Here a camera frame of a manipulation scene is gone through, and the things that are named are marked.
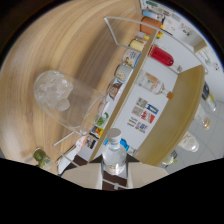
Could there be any wide white bowl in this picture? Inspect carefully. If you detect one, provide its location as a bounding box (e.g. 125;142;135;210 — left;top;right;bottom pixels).
107;81;124;100

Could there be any white bottle with blue base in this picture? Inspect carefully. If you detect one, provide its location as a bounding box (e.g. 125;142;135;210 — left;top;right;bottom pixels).
142;9;161;19

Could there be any clear glass with ice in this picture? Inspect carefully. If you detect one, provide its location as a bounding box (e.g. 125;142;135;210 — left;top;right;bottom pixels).
33;69;107;136

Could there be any white rack with wooden shelves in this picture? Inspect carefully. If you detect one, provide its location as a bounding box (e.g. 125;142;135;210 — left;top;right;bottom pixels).
52;15;206;168

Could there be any grey wall sheet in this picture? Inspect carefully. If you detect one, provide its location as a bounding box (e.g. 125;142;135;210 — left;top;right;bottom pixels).
131;105;144;117
126;116;138;128
136;97;149;108

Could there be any large white bottle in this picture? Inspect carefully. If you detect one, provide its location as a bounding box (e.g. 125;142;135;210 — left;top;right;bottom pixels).
178;131;200;153

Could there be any orange leaflet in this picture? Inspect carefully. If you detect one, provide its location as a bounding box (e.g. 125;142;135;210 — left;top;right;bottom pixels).
75;135;88;149

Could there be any multicolour wall poster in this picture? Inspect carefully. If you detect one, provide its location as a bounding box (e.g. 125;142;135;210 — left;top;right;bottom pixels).
134;122;150;134

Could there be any orange basket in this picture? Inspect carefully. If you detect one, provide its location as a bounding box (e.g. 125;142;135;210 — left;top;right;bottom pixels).
139;15;163;34

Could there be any blue rimmed bowl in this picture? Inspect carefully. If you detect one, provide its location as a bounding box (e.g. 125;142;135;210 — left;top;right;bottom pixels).
122;49;142;69

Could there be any green and white mug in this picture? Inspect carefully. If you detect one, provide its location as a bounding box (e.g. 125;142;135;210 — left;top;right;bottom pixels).
94;111;110;129

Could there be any glass jar with limes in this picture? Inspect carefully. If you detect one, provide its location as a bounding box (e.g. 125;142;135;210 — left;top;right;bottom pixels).
32;147;53;170

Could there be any blue liquid bottle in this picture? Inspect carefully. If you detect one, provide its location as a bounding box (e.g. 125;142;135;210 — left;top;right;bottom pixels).
103;137;130;153

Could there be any red liquid bottle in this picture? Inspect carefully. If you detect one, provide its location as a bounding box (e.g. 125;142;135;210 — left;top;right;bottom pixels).
147;44;184;73

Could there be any clear bottle with green cap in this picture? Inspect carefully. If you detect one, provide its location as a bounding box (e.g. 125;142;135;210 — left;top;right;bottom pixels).
161;151;179;167

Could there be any blue wall poster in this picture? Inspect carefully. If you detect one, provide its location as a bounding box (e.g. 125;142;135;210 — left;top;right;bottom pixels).
146;103;160;115

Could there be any clear bottle with silver cap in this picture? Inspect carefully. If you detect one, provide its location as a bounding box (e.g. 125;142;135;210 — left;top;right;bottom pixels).
100;128;128;177

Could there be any clear bottle with orange cap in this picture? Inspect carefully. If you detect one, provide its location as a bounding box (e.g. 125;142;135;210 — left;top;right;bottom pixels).
135;70;175;100

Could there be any red wall poster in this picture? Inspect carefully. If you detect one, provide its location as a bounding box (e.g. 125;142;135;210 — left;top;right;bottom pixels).
140;111;157;124

